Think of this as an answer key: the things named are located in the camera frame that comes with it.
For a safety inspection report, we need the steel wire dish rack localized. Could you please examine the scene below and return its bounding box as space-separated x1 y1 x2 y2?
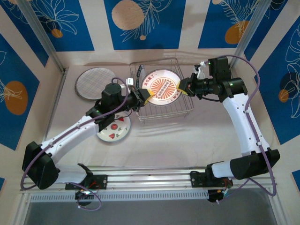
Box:
128 58 195 124

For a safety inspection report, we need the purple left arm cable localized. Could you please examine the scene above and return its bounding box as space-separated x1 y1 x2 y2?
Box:
20 78 132 211

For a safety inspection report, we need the aluminium side rail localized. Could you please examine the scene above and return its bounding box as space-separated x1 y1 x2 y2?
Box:
45 67 68 141

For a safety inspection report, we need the white plaid lined plate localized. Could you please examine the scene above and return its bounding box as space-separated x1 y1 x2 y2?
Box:
77 67 118 99

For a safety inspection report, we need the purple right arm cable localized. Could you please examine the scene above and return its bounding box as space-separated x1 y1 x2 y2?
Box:
203 55 277 204

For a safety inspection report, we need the aluminium corner post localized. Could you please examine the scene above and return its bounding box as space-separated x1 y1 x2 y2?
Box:
17 0 65 73
229 0 269 68

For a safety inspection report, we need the white plate orange sun print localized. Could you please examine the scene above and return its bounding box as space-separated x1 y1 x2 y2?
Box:
140 68 181 106

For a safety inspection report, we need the black base electronics box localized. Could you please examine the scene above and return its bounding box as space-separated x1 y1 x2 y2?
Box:
75 189 96 200
207 188 225 204

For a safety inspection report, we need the aluminium rail frame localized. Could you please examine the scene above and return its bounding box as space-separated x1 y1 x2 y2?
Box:
20 165 281 193

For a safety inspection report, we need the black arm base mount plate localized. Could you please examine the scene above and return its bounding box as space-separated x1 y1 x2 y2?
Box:
190 172 227 188
65 174 108 190

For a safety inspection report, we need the grey speckled plate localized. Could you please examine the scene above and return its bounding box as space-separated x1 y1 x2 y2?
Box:
75 67 118 101

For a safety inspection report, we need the grey slotted cable duct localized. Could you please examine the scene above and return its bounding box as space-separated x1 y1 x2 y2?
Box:
30 190 209 203

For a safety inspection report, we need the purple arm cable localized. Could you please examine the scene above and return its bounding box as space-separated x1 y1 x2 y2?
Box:
20 78 132 211
203 55 277 204

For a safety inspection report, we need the white plate red fruit print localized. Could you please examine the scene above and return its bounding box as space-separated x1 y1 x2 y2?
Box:
96 112 132 143

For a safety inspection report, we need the dark blue rimmed plate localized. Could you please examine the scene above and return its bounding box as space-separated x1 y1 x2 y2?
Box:
135 64 146 91

